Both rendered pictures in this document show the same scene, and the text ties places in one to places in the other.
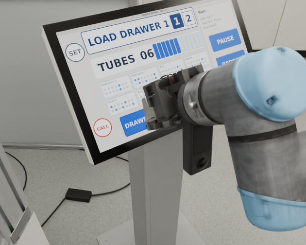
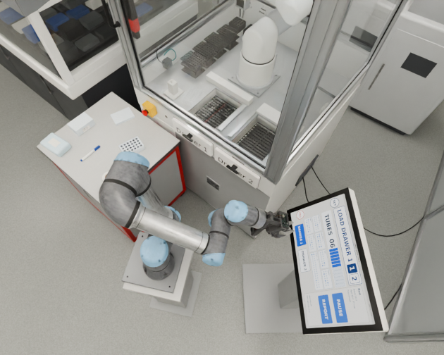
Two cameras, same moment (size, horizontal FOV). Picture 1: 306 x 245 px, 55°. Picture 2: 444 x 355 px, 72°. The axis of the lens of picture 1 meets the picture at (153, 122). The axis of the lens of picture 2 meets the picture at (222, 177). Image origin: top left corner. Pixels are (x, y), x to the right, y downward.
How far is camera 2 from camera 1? 1.06 m
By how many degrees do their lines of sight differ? 66
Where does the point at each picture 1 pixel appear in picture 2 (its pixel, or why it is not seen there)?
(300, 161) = (218, 217)
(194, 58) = (328, 276)
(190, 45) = (336, 275)
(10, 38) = not seen: outside the picture
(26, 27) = not seen: outside the picture
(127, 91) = (313, 229)
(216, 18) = (354, 303)
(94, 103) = (310, 211)
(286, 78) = (230, 207)
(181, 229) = (292, 322)
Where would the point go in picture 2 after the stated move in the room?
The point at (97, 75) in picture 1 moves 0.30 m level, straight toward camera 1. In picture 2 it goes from (323, 213) to (254, 193)
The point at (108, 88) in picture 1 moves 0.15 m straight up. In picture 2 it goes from (316, 218) to (328, 204)
